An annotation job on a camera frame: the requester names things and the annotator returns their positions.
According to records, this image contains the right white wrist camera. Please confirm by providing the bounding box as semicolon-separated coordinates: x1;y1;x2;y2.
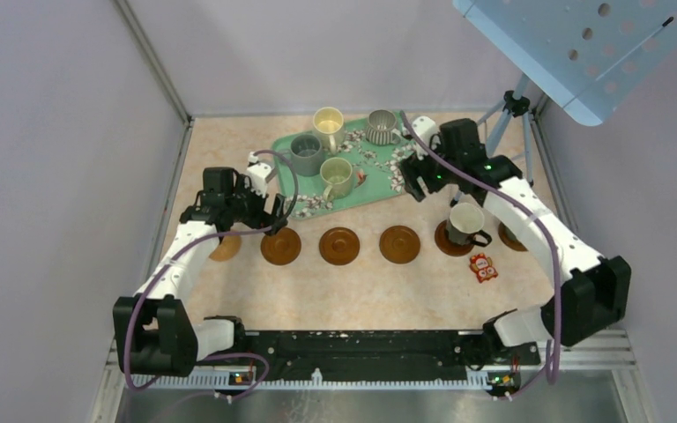
409;115;439;150

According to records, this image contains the aluminium frame rail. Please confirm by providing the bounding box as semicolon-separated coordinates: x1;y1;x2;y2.
91;330;656;422

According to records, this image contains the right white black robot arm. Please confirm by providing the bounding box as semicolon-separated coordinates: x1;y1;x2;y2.
400;115;631;363

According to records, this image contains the purple cable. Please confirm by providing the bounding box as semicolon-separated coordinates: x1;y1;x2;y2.
399;110;564;400
122;150;300;405

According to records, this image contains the dark brown wooden coaster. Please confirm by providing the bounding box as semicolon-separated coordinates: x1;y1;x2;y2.
497;222;528;252
260;227;301;266
434;220;474;257
379;226;421;264
318;226;361;265

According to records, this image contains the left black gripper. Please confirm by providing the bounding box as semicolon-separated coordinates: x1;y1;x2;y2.
226;174;286;235

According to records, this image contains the green floral serving tray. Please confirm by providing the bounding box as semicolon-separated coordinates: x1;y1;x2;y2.
272;117;416;219

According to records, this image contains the light blue perforated panel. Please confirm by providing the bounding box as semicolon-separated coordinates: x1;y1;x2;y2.
453;0;677;126

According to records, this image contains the dark green mug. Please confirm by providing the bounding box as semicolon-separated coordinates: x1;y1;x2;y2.
500;223;520;244

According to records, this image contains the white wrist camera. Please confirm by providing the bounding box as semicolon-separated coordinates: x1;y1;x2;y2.
409;115;439;150
245;152;275;198

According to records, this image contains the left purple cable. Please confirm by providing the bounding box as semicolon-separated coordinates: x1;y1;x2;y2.
122;150;300;405

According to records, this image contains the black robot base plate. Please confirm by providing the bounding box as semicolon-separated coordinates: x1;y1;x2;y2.
207;330;541;382

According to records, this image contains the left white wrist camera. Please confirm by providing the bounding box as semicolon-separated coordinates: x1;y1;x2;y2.
245;152;275;198

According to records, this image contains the plain grey mug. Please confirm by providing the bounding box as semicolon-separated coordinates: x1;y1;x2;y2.
280;134;325;177

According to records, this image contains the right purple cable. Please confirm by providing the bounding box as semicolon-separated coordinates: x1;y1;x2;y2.
399;110;564;400

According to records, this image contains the red owl picture card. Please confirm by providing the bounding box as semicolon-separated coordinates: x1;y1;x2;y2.
469;253;498;284

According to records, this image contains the ribbed grey mug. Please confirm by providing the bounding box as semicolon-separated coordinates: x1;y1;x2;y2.
365;109;402;146

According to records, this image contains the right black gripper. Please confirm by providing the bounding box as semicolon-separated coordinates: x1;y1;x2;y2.
397;133;459;202

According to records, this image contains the light green mug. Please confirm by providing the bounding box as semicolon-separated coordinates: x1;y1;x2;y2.
320;157;354;201

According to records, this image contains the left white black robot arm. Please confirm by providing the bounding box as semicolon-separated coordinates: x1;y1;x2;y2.
112;163;286;376

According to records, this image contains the black mug white inside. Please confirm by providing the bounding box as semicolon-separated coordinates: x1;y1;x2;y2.
446;203;493;247

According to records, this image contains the light tan wooden coaster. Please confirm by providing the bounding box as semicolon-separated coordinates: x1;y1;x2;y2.
209;235;242;262

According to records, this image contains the grey tripod stand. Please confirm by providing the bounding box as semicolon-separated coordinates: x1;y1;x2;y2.
477;72;534;186

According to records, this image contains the pale yellow mug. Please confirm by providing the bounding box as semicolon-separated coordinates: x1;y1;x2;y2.
312;107;346;155

